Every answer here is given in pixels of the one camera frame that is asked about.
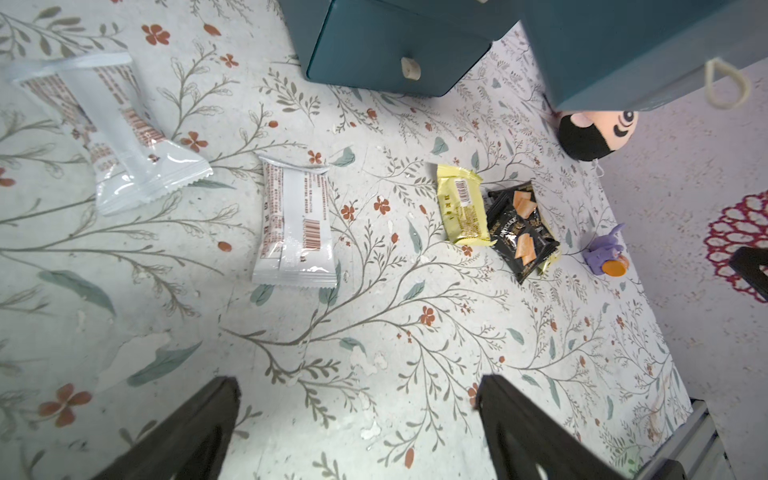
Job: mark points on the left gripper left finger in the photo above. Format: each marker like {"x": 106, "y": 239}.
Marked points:
{"x": 191, "y": 443}

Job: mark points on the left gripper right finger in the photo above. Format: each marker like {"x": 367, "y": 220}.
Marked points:
{"x": 524, "y": 442}

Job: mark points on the yellow cookie packet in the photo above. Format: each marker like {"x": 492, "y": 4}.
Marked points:
{"x": 462, "y": 207}
{"x": 551, "y": 261}

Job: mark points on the teal top drawer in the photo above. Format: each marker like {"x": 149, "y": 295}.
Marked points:
{"x": 638, "y": 55}

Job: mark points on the teal drawer cabinet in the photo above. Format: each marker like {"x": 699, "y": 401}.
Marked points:
{"x": 411, "y": 47}

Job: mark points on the purple toy figure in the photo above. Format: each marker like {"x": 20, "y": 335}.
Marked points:
{"x": 604, "y": 254}

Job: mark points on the white cookie packet right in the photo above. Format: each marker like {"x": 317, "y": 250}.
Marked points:
{"x": 296, "y": 248}

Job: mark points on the white cookie packet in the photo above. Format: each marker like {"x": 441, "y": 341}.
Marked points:
{"x": 296, "y": 248}
{"x": 98, "y": 99}

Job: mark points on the cartoon boy plush head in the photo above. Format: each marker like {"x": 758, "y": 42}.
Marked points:
{"x": 591, "y": 135}

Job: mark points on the white cookie packet left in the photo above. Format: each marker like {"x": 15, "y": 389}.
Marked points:
{"x": 98, "y": 99}

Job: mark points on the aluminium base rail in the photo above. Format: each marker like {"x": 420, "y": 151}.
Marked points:
{"x": 694, "y": 451}

